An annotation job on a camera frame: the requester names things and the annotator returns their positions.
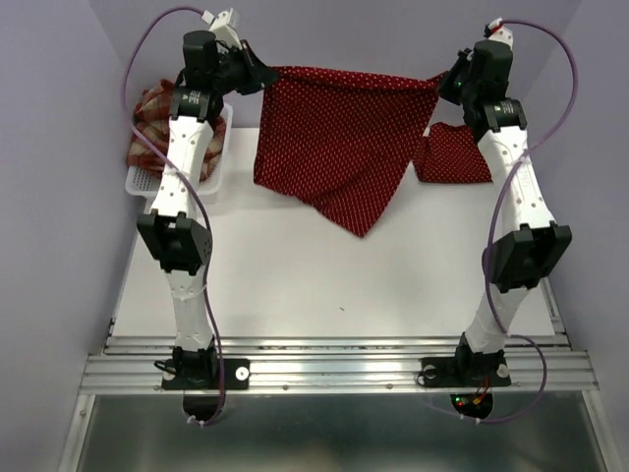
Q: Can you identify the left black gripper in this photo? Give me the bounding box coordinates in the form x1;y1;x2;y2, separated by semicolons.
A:
208;37;276;94

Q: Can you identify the red polka dot skirt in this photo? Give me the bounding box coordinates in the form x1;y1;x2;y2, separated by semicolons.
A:
413;123;492;185
253;66;439;238

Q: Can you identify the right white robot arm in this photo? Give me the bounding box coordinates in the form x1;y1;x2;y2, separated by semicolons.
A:
421;38;572;388

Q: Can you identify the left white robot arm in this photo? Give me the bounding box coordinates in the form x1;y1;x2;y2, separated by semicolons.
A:
137;28;277;388

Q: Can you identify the red beige plaid skirt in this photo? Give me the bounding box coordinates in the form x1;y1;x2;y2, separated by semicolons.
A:
127;79;227;182

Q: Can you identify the white plastic basket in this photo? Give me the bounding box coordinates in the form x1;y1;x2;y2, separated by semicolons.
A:
125;103;233;204

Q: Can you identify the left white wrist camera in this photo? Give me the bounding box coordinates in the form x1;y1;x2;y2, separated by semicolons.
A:
201;8;242;49

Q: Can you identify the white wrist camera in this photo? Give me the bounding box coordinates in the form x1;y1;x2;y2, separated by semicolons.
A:
201;8;242;49
484;18;513;48

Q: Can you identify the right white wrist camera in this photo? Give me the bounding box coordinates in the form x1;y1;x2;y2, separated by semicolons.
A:
484;18;513;48

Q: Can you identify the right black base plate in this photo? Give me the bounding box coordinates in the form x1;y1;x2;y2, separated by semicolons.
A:
421;356;512;389

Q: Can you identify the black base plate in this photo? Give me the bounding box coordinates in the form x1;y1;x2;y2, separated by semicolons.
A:
153;358;251;391
421;356;512;389

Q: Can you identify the aluminium rail frame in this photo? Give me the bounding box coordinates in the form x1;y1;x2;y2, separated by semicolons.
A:
58;127;620;472

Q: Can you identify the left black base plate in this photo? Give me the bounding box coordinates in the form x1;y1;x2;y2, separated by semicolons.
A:
153;358;251;391

